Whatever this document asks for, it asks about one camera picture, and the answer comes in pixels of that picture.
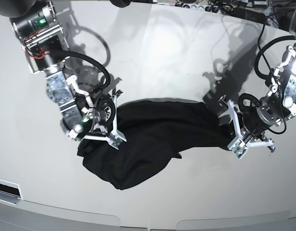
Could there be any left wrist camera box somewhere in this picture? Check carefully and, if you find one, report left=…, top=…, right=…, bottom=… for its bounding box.
left=227, top=137, right=248, bottom=159

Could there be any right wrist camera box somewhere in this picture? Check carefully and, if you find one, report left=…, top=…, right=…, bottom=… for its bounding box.
left=108, top=130, right=127, bottom=150

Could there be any white slotted table fixture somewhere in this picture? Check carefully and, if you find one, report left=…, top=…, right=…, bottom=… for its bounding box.
left=0, top=179, right=24, bottom=205

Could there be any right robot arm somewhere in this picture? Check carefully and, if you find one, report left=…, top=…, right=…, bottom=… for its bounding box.
left=0, top=0, right=126, bottom=148

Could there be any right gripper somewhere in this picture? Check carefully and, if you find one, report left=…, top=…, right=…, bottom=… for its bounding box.
left=84, top=90, right=123, bottom=142

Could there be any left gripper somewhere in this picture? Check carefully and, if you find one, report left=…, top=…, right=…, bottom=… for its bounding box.
left=219, top=93, right=286, bottom=153

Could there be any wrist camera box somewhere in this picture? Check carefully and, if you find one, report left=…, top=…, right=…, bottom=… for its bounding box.
left=227, top=137, right=248, bottom=159
left=108, top=130, right=127, bottom=150

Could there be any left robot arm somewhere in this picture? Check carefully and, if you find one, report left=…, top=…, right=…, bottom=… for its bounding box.
left=219, top=9, right=296, bottom=159

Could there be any black t-shirt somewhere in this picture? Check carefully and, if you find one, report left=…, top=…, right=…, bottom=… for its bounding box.
left=77, top=101, right=231, bottom=190

